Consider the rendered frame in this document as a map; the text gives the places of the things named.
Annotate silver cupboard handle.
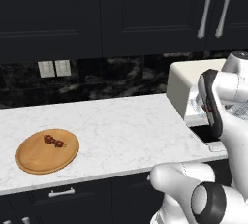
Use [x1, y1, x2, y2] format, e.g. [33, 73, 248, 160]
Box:
[197, 0, 217, 40]
[214, 0, 236, 39]

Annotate white toaster oven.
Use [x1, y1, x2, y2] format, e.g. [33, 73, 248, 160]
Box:
[166, 58, 248, 129]

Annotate round wooden plate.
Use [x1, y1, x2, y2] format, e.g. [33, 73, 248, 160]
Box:
[15, 128, 80, 176]

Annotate dark base cupboard door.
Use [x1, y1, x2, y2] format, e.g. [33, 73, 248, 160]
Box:
[110, 171, 165, 224]

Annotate white wall switch plate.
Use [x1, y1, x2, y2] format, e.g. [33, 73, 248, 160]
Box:
[54, 59, 73, 78]
[37, 60, 56, 79]

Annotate wide dark cupboard door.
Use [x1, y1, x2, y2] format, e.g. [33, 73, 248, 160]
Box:
[0, 0, 104, 65]

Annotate red kebab skewer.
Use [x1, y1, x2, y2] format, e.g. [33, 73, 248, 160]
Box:
[43, 134, 68, 149]

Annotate narrow dark cupboard door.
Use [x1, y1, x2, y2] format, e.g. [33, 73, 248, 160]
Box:
[204, 0, 248, 53]

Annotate dark drawer front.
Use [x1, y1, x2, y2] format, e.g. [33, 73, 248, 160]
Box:
[7, 178, 114, 210]

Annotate silver drawer handle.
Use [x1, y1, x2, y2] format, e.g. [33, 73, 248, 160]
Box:
[47, 187, 77, 199]

